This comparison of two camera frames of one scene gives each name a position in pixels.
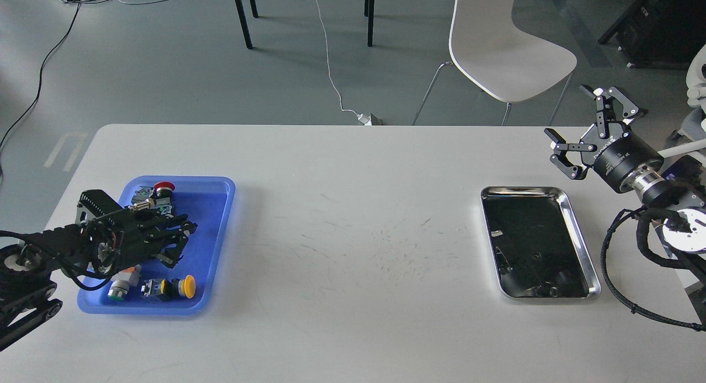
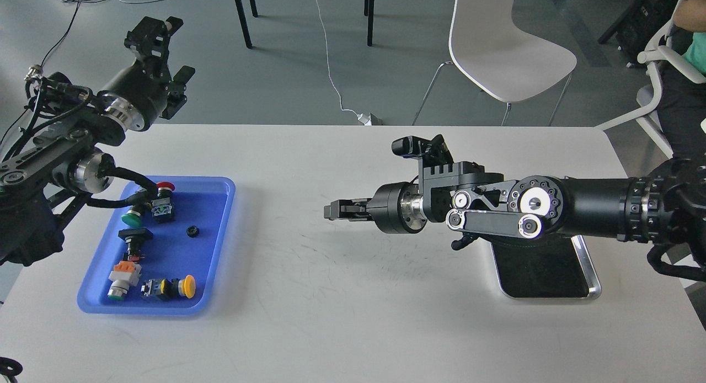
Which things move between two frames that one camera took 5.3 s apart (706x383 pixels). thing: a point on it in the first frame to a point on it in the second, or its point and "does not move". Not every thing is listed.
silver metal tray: x=538 y=249 does not move
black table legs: x=368 y=3 does not move
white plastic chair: x=487 y=47 does not move
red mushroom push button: x=161 y=196 does not move
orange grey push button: x=123 y=280 does not move
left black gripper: x=125 y=239 to x=134 y=97
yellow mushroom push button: x=169 y=289 does not move
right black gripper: x=619 y=157 to x=395 y=208
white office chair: x=693 y=132 to x=654 y=54
